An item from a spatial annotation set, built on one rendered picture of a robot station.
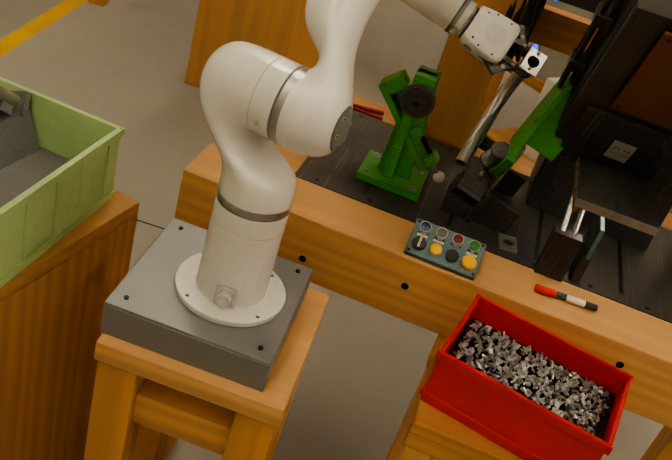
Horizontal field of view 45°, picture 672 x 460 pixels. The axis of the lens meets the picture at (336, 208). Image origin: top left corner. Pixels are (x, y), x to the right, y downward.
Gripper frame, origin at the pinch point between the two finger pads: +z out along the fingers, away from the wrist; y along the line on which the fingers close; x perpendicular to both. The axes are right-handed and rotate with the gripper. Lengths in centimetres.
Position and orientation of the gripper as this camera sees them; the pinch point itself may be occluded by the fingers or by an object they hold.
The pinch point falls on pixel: (526, 63)
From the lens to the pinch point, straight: 180.6
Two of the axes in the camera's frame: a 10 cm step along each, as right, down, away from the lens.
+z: 8.3, 5.6, 0.4
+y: 5.5, -8.1, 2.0
